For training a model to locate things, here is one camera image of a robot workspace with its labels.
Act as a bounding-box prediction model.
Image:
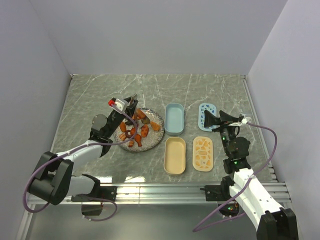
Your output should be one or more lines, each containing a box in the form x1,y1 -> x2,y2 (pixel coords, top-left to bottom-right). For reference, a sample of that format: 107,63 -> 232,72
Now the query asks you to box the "beige lunch box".
163,137 -> 186,176

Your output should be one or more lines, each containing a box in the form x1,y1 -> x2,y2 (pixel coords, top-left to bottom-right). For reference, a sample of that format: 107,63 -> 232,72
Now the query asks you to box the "orange oval nugget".
119,122 -> 127,133

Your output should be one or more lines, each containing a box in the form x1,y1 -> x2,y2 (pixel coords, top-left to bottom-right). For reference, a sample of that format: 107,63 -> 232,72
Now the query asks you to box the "aluminium frame rail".
27,182 -> 292,206

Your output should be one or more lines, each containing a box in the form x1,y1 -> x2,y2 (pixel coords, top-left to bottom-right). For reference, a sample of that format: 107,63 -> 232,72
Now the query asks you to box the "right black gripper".
204,110 -> 240,157

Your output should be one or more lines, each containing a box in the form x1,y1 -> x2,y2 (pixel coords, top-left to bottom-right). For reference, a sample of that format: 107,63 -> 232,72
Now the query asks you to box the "purple cable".
192,121 -> 278,232
23,104 -> 140,222

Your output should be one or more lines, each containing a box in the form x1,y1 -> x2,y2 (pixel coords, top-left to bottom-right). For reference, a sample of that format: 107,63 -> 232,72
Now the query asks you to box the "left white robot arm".
22,94 -> 139,208

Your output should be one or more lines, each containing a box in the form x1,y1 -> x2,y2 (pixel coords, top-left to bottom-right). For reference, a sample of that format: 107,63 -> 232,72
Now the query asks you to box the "beige patterned lid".
192,136 -> 214,172

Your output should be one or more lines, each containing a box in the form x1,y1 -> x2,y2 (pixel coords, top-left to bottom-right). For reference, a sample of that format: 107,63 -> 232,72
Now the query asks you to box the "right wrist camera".
241,114 -> 252,126

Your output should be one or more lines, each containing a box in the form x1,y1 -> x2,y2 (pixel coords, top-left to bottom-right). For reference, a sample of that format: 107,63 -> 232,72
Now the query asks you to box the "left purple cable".
23,104 -> 140,222

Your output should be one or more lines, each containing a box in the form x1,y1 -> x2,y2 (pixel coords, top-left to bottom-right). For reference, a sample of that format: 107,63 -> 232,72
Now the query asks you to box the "blue patterned lid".
197,102 -> 219,132

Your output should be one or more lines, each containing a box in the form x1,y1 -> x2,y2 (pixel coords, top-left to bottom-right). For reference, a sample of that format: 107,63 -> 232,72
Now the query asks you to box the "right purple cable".
192,121 -> 278,232

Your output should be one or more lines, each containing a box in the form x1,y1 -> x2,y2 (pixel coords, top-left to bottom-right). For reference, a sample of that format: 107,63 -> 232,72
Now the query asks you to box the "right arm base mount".
200,176 -> 240,217

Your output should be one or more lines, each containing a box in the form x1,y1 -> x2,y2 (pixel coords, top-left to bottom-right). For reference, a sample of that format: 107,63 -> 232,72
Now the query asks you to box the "red-brown meat slab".
136,108 -> 146,120

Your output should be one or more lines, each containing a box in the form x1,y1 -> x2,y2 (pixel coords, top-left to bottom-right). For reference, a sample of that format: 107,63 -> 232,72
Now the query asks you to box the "bacon piece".
128,140 -> 135,148

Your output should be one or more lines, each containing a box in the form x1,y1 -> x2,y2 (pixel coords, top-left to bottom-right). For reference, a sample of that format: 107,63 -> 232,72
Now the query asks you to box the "dark glazed food piece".
141,117 -> 150,124

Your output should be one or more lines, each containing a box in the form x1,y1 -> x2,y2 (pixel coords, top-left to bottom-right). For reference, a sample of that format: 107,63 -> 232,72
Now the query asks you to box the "orange drumstick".
134,134 -> 142,147

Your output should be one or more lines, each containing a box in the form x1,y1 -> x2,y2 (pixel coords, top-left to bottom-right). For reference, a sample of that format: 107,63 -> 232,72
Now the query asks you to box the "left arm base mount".
71,185 -> 118,219

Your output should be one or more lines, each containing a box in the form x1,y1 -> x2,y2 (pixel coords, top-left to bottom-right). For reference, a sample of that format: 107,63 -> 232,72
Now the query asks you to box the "speckled round plate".
113,108 -> 165,153

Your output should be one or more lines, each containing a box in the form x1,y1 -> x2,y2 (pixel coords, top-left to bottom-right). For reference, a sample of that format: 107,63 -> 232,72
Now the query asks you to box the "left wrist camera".
108,98 -> 128,112

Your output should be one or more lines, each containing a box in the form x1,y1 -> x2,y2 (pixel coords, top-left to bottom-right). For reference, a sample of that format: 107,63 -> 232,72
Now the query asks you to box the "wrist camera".
241,114 -> 252,126
108,98 -> 128,112

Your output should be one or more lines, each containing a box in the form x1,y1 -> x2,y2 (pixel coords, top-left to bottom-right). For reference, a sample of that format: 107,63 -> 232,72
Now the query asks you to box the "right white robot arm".
204,110 -> 299,240

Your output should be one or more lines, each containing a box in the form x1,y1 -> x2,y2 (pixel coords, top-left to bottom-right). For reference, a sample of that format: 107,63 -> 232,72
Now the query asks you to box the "blue lunch box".
164,103 -> 184,136

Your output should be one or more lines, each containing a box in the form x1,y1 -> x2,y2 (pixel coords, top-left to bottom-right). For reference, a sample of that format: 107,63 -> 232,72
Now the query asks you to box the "spotted orange food piece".
140,124 -> 149,138

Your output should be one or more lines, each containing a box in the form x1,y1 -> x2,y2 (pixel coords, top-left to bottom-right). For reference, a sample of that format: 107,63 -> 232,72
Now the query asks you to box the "black sea cucumber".
125,120 -> 139,126

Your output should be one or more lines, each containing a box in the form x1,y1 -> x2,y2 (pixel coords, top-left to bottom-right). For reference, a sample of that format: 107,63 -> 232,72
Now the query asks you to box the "orange fried cutlet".
149,121 -> 161,132

